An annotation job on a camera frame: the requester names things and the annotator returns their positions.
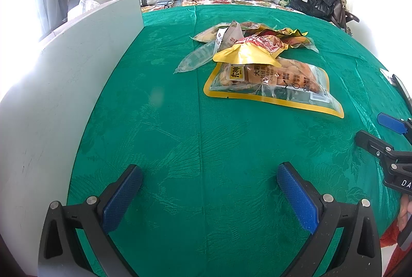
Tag brown bag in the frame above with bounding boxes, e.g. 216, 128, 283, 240
331, 0, 360, 34

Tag yellow snack bag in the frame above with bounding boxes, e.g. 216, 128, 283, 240
212, 39, 284, 68

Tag person's right hand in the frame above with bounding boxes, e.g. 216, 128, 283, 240
400, 195, 412, 230

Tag white cardboard box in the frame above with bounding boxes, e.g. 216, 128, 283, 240
0, 0, 145, 277

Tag beige snack packet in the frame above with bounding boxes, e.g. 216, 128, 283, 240
192, 25, 227, 43

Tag green blanket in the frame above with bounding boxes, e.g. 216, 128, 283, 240
66, 4, 412, 277

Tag white printed snack packet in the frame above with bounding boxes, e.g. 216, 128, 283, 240
215, 21, 246, 52

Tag small clear snack packet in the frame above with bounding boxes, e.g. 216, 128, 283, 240
283, 35, 320, 54

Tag large yellow-edged clear snack bag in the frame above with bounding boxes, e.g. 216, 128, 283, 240
204, 58, 345, 119

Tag red garment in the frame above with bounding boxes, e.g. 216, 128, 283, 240
379, 221, 404, 277

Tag clear plastic bag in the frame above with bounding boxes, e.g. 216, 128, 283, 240
78, 0, 101, 12

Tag dark flat device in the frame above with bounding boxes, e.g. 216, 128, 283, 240
380, 68, 412, 102

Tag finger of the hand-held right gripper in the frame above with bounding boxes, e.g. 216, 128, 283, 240
377, 112, 412, 136
356, 130, 397, 166

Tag black jacket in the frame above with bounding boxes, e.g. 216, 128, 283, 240
290, 0, 342, 23

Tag red orange snack packet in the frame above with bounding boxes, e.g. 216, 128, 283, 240
246, 33, 290, 54

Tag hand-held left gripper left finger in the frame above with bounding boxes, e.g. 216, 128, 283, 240
38, 164, 144, 277

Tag long clear cake packet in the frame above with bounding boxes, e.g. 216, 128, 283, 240
174, 40, 222, 74

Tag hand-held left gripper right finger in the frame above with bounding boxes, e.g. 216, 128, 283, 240
277, 162, 383, 277

